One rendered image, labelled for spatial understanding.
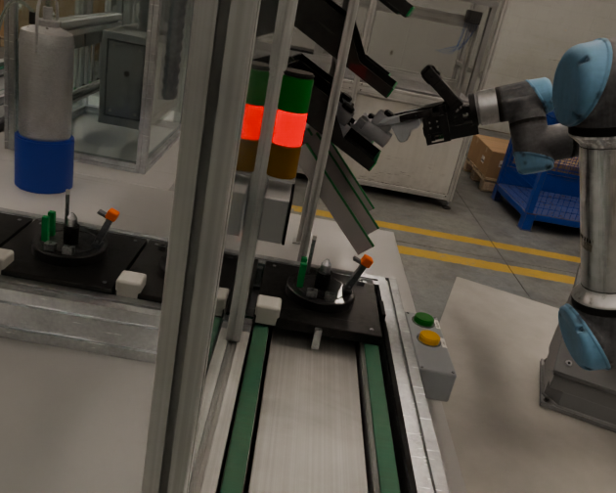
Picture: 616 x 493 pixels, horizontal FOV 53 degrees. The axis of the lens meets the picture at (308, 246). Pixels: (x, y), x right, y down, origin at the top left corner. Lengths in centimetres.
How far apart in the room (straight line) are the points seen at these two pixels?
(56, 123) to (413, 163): 385
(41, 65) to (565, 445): 151
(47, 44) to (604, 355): 146
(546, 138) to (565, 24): 886
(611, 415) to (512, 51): 888
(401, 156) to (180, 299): 492
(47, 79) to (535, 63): 887
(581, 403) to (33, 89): 151
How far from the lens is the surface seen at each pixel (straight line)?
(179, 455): 44
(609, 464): 128
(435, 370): 113
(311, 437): 97
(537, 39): 1010
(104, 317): 115
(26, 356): 119
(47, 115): 183
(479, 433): 120
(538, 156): 136
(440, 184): 538
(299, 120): 91
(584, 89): 97
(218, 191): 34
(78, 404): 107
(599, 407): 135
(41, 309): 118
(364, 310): 123
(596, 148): 102
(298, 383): 107
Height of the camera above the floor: 153
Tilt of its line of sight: 23 degrees down
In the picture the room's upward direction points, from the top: 12 degrees clockwise
